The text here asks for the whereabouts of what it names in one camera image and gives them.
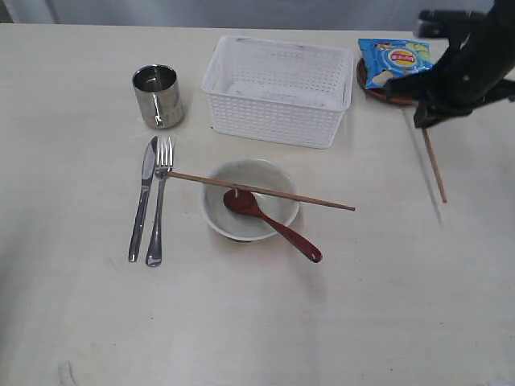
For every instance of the speckled white ceramic bowl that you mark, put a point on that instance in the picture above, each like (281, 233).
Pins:
(241, 216)

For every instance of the white backdrop curtain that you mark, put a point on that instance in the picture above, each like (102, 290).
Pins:
(371, 15)

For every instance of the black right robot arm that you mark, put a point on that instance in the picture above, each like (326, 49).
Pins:
(503, 24)

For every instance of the white plastic woven basket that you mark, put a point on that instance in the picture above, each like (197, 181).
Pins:
(282, 92)

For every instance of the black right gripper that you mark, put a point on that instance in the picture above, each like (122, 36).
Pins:
(470, 74)

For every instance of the silver metal fork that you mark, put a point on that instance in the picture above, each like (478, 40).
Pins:
(164, 165)

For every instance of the blue chips bag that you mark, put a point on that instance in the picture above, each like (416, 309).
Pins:
(393, 58)

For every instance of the dark red wooden spoon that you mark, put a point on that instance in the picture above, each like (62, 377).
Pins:
(281, 229)

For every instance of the stainless steel cup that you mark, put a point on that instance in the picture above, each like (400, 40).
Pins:
(156, 88)

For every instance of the brown wooden chopstick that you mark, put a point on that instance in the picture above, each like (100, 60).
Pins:
(261, 190)
(434, 165)

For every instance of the silver table knife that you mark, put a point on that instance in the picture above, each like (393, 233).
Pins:
(148, 167)

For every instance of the brown wooden plate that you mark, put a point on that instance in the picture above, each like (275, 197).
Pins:
(378, 93)

